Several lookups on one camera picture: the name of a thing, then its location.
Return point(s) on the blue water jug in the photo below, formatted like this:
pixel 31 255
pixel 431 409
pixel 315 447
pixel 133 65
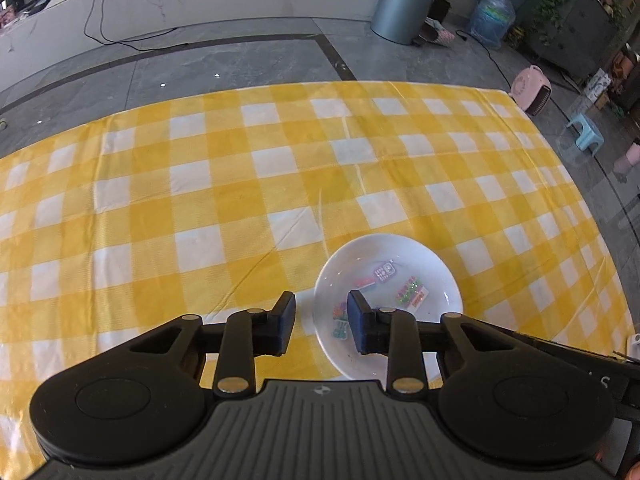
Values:
pixel 492 17

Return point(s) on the yellow checkered tablecloth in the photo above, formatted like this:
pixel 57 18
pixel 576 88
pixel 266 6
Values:
pixel 200 160

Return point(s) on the small white sticker plate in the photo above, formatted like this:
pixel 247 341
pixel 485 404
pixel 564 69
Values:
pixel 415 270

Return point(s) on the white printed box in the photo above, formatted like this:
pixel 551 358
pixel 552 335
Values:
pixel 597 87

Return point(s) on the dark cabinet with ivy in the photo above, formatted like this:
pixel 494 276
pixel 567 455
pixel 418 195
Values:
pixel 575 20

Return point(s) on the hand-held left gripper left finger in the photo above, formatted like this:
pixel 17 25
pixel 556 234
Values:
pixel 285 325

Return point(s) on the grey metal trash bin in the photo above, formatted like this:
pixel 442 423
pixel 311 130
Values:
pixel 402 2

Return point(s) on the light blue plastic stool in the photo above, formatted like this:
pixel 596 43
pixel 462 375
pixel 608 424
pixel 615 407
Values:
pixel 586 132

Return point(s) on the pink round object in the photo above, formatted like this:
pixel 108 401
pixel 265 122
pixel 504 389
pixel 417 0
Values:
pixel 629 157

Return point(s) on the pink slippers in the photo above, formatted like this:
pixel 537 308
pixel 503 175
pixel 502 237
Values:
pixel 437 34

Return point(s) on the pink space heater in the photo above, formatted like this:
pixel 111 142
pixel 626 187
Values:
pixel 532 90

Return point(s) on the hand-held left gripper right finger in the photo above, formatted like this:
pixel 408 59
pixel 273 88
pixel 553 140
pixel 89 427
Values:
pixel 356 322

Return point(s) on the white marble tv cabinet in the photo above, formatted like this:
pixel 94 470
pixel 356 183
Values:
pixel 200 5

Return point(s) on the white plastic stand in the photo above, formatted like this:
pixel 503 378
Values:
pixel 635 346

